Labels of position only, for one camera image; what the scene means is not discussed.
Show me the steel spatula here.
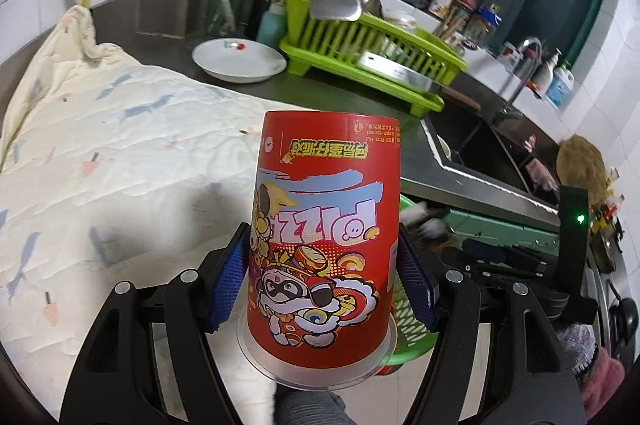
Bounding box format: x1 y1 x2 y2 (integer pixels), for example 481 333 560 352
309 0 363 22

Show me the grey gloved hand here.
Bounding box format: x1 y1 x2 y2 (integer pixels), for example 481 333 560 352
556 323 599 376

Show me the green cabinet door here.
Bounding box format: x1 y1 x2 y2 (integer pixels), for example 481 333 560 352
444 209 560 256

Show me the white soap pump bottle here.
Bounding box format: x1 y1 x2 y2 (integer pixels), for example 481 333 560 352
528 49 562 99

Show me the brown round scrubber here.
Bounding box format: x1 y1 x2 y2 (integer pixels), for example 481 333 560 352
555 134 606 206

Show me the red printed paper cup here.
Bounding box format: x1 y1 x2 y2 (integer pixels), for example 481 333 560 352
238 111 400 390

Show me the cream quilted cloth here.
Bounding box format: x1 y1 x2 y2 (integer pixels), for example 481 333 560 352
1 7 279 415

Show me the teal soap bottle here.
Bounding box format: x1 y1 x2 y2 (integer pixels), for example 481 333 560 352
256 2 286 49

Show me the green dish rack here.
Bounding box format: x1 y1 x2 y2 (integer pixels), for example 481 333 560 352
280 0 468 118

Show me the chrome sink faucet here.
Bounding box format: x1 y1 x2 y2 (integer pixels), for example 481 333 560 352
503 36 542 113

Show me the green plastic mesh basket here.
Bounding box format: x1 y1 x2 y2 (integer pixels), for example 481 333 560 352
376 194 444 367

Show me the white ceramic plate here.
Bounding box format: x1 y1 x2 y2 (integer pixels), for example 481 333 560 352
192 38 286 85

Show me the cleaver with wooden handle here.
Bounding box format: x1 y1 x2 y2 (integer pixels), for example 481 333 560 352
357 51 482 113

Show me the green utensil jar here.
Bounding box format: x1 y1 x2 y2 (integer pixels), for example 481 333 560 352
205 0 250 37

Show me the blue detergent bottle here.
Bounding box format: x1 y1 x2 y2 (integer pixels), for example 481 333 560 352
544 61 575 110

